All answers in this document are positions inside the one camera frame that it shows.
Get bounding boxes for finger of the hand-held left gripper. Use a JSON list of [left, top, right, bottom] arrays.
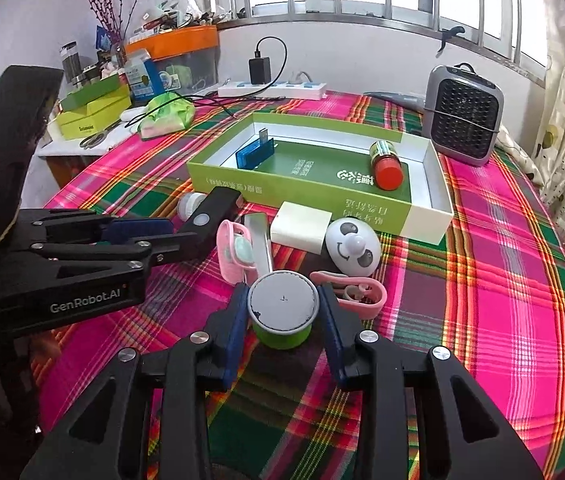
[[15, 207, 176, 246], [31, 231, 202, 272]]

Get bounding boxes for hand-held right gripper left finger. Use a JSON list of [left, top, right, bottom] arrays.
[[20, 282, 253, 480]]

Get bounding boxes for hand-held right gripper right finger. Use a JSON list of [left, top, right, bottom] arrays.
[[316, 284, 545, 480]]

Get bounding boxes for pink plastic clip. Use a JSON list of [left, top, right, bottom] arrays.
[[309, 270, 388, 320]]

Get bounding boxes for green can with grey lid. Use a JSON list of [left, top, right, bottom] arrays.
[[247, 271, 321, 351]]

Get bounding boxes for pink clip with teal disc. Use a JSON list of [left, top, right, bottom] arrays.
[[216, 220, 258, 287]]

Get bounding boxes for black shaver with white head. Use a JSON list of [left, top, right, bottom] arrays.
[[176, 186, 244, 264]]

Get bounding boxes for white panda egg toy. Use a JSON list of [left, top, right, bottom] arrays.
[[324, 217, 382, 279]]

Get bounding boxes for green cardboard box tray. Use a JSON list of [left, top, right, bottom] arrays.
[[186, 112, 456, 247]]

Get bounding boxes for scissors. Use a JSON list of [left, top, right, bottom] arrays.
[[79, 127, 114, 150]]

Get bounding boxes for yellow-green cardboard box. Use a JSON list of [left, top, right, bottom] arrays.
[[54, 75, 134, 141]]

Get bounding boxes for silver lidded jar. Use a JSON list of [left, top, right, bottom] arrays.
[[59, 42, 86, 86]]

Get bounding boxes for cream white rectangular box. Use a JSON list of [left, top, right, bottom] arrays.
[[269, 201, 333, 256]]

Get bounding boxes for green plastic bag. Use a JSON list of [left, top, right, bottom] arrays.
[[139, 92, 198, 141]]

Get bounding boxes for blue ribbed plastic case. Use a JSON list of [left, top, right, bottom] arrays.
[[235, 130, 278, 171]]

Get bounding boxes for blue printed carton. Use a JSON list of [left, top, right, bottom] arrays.
[[126, 50, 164, 104]]

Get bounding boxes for purple dried flower branches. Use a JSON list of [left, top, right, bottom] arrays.
[[73, 0, 154, 47]]

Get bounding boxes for plaid tablecloth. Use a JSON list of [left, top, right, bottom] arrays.
[[32, 89, 565, 480]]

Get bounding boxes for clear container with orange lid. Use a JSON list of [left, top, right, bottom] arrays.
[[124, 25, 221, 97]]

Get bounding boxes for brown bottle with red cap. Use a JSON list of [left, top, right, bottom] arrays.
[[368, 140, 406, 191]]

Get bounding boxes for white power strip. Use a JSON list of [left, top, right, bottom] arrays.
[[217, 80, 328, 101]]

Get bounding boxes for black charger plug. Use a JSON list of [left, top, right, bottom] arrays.
[[248, 50, 274, 85]]

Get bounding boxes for clutter of small tools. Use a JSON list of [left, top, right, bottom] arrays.
[[130, 0, 246, 37]]

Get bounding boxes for grey plastic nozzle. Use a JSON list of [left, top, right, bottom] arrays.
[[362, 90, 426, 111]]

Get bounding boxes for grey desktop fan heater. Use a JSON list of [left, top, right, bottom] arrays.
[[421, 63, 506, 167]]

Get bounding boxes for thin black cable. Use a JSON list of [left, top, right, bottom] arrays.
[[125, 91, 239, 137]]

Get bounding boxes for black charger cable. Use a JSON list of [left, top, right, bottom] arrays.
[[254, 36, 289, 86]]

